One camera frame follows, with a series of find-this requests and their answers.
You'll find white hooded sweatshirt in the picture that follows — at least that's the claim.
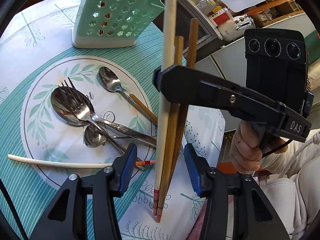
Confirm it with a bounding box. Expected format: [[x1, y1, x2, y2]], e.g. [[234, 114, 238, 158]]
[[260, 172, 320, 240]]

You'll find black cable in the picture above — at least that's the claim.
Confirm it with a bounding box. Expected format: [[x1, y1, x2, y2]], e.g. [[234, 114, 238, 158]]
[[0, 180, 28, 240], [260, 140, 293, 160]]

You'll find steel teaspoon gold handle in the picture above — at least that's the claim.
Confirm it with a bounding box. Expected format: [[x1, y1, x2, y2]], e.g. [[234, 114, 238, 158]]
[[98, 66, 158, 125]]

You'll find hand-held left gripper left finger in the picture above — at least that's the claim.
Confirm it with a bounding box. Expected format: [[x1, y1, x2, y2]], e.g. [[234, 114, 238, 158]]
[[30, 143, 138, 240]]

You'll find wooden shelf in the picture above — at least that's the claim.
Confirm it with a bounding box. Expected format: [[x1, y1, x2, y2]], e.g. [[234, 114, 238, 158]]
[[235, 0, 310, 30]]

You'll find green perforated utensil holder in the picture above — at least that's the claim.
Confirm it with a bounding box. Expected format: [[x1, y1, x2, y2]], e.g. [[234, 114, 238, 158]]
[[71, 0, 172, 49]]

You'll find black glass door appliance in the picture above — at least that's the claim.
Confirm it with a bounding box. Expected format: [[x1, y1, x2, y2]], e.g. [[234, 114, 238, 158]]
[[172, 0, 225, 63]]

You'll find brown wooden chopstick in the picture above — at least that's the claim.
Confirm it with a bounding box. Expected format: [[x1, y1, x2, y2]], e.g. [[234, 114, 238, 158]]
[[162, 18, 200, 205], [155, 36, 185, 223]]

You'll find person's right hand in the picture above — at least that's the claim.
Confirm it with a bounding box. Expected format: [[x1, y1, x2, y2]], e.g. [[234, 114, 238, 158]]
[[230, 121, 265, 175]]

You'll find row of spice jars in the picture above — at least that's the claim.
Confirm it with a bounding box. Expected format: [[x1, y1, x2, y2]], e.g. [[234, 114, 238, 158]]
[[172, 0, 234, 23]]

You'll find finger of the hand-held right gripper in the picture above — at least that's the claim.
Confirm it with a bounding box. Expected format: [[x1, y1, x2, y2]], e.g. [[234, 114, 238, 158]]
[[153, 65, 285, 133]]

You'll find white plastic jug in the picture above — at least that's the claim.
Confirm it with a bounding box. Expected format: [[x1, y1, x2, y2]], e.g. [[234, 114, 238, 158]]
[[217, 15, 255, 40]]

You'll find small steel spoon gold tip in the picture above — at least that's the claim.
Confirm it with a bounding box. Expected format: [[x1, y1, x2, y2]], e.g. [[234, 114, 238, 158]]
[[84, 124, 140, 147]]

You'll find pink clothing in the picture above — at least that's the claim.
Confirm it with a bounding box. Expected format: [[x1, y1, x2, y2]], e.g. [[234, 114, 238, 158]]
[[186, 200, 208, 240]]

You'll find white drawstring cord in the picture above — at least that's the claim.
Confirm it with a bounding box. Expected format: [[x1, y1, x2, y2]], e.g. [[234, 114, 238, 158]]
[[279, 130, 320, 179]]

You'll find white plate leaf pattern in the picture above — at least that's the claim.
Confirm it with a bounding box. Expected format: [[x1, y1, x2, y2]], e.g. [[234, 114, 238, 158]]
[[20, 56, 160, 183]]

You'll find thin white chopstick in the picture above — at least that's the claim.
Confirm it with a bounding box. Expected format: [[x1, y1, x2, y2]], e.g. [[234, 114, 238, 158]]
[[7, 154, 156, 170]]

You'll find steel fork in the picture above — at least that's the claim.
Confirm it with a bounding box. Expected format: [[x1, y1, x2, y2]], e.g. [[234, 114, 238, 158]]
[[57, 77, 130, 157]]

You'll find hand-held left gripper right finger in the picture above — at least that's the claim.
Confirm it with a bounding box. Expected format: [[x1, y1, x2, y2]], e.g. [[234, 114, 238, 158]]
[[184, 143, 292, 240]]

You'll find large steel spoon patterned handle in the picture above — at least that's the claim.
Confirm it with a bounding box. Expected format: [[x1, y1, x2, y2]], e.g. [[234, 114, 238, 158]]
[[50, 86, 158, 147]]

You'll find cream chopstick red striped end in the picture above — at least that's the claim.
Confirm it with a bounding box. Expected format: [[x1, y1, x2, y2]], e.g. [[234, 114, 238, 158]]
[[153, 0, 177, 217]]

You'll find person's right forearm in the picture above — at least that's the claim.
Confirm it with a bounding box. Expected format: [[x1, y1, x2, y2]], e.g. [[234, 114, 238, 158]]
[[259, 140, 308, 180]]

